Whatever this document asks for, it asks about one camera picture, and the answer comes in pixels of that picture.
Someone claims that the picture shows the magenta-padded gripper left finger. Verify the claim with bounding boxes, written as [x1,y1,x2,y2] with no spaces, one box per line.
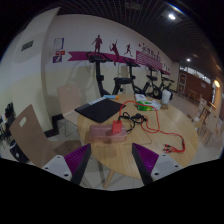
[41,143,93,186]

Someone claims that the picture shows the black power cord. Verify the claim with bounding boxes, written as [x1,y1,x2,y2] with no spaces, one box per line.
[118,111,149,133]

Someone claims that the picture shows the wall posters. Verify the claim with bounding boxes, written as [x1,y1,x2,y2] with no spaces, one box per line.
[52,37,66,64]

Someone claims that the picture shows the blue and orange tube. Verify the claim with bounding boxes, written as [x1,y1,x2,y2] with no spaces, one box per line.
[102,94,120,101]

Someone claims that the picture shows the black flat mat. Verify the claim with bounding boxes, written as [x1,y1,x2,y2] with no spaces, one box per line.
[74,98,125,124]

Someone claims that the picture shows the magenta sports wall decal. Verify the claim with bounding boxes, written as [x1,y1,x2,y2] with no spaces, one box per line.
[67,34,171,76]

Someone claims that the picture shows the red charging cable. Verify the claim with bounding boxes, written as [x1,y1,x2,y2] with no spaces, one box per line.
[118,100,187,155]

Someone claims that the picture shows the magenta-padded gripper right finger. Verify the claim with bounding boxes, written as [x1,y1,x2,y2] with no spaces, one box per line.
[131,142,183,187]

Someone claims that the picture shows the white cup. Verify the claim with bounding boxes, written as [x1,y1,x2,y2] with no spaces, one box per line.
[161,89,173,105]

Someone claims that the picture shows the white booklet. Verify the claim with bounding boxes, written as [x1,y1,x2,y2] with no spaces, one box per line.
[134,93,148,102]

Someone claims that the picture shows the red charger block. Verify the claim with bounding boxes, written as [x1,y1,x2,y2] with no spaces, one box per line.
[111,119,124,136]

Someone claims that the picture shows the green wet wipes pack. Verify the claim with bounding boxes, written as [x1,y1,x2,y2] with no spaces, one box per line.
[134,99,162,112]

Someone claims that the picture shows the wooden chairs and tables group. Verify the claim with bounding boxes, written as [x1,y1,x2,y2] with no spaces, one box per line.
[185,88,224,148]

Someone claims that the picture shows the wooden chair with handle hole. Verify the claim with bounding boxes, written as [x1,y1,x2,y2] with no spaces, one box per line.
[56,83,83,138]
[9,103,83,168]

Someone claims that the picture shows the grey wall sign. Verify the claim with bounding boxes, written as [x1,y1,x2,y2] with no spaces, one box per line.
[21,40,35,52]

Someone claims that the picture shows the ceiling lights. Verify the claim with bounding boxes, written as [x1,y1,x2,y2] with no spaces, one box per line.
[166,12,193,64]

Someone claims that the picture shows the black exercise bike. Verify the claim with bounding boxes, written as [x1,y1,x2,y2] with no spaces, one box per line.
[113,57,152,97]
[159,69,176,101]
[145,64,165,100]
[85,51,125,98]

